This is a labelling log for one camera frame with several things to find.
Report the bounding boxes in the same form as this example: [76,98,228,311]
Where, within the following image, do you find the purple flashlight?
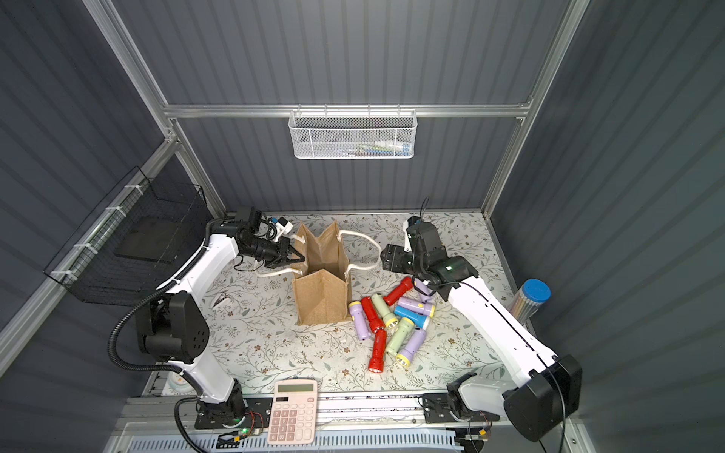
[349,301,372,342]
[413,279,434,303]
[396,328,427,368]

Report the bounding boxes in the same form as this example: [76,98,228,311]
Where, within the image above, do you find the brown paper tote bag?
[271,222,381,326]

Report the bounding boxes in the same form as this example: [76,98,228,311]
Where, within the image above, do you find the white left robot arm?
[135,211,305,405]

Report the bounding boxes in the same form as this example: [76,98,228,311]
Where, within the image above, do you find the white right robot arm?
[381,245,583,442]

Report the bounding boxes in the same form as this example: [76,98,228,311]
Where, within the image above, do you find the red flashlight upper right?
[383,277,415,306]

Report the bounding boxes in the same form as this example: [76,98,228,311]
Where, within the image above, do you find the red flashlight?
[368,328,387,374]
[361,296,385,334]
[383,277,415,306]

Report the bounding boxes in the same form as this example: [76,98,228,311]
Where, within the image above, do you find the purple flashlight horizontal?
[398,296,435,317]

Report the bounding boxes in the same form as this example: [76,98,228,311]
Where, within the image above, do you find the blue flashlight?
[394,307,430,330]

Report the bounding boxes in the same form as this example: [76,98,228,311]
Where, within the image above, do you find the green flashlight lower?
[385,317,415,358]

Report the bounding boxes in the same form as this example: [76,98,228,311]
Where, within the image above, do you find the green flashlight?
[385,317,415,358]
[371,294,398,330]

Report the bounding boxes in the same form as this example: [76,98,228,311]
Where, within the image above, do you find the green flashlight upper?
[371,294,398,330]

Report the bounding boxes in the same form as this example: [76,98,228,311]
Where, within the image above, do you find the purple flashlight bottom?
[396,328,427,368]

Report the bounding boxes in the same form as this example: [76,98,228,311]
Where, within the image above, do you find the red flashlight middle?
[361,296,385,334]

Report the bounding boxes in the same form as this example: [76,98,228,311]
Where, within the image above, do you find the blue-lidded cylinder container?
[506,279,552,325]

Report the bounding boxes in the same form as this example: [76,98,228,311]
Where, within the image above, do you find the red flashlight bottom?
[368,328,387,374]

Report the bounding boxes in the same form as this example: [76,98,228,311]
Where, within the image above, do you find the markers in white basket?
[337,141,413,158]

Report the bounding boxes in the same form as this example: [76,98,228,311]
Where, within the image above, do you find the pink calculator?
[267,379,318,447]

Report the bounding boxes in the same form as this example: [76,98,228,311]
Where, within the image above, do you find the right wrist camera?
[403,215,443,254]

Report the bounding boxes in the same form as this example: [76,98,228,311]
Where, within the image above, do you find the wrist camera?
[237,206,296,239]
[403,215,443,254]

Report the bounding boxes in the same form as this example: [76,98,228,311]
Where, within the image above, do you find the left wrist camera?
[237,206,296,239]

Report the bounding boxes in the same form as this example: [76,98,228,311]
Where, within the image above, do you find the white wire mesh basket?
[288,112,418,160]

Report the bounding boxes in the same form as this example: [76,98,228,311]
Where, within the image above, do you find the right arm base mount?
[417,393,500,424]

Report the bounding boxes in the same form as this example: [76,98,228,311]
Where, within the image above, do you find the black wire basket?
[45,166,211,307]

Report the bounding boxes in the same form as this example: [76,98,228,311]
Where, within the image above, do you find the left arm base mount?
[194,398,273,430]

